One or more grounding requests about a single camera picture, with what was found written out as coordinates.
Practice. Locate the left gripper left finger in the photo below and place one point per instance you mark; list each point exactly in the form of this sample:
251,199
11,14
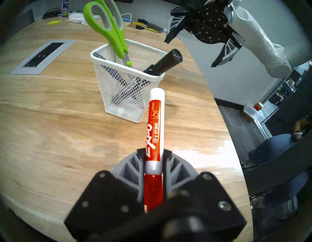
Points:
109,195

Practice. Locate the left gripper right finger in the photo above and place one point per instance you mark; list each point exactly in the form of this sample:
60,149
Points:
195,192

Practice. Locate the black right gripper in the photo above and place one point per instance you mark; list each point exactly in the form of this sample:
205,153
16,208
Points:
209,22

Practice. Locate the black permanent marker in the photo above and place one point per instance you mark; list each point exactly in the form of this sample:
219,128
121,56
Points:
168,61

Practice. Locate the orange white Expo marker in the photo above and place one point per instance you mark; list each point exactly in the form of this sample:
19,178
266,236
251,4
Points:
154,126

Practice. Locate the white mesh pen holder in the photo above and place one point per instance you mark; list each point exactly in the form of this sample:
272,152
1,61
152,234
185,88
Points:
121,107

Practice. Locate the blue ballpoint pen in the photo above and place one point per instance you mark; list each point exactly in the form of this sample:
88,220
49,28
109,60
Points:
113,73

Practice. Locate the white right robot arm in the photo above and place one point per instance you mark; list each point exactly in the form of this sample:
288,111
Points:
256,31

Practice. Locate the dark grey small box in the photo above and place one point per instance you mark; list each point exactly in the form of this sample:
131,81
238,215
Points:
156,27

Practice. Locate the yellow black tape roll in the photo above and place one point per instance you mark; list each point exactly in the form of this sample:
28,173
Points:
136,25

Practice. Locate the person in blue jeans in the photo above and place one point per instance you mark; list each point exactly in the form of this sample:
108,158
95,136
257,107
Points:
273,148

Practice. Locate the clear plastic storage box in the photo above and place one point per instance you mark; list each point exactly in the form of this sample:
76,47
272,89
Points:
253,109

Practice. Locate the crumpled white tissue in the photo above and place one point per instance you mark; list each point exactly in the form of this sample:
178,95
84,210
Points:
75,17

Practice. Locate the Expo cleaner spray bottle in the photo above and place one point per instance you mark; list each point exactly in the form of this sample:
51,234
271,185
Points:
65,8

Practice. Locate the yellow sticky note pad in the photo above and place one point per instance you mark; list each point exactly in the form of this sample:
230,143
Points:
54,22

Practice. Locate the grey table outlet panel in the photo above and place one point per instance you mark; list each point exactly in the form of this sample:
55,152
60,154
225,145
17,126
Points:
29,67

